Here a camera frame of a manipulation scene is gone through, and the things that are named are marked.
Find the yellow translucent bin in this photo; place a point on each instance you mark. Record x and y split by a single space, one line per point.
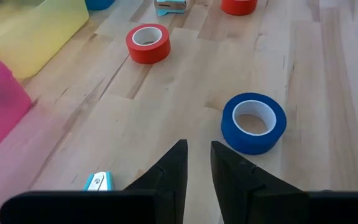
33 37

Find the pastel stapler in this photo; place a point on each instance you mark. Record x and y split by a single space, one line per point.
170 5

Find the blue tape roll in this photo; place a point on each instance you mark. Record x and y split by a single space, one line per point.
228 130

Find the blue translucent bin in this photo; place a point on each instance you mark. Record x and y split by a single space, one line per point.
99 3

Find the teal staple remover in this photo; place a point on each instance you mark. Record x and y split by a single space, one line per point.
99 182

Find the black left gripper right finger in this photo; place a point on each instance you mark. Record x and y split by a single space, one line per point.
238 186

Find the red tape roll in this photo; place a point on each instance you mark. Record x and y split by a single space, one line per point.
149 54
239 7

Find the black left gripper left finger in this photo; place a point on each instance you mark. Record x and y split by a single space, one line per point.
169 174

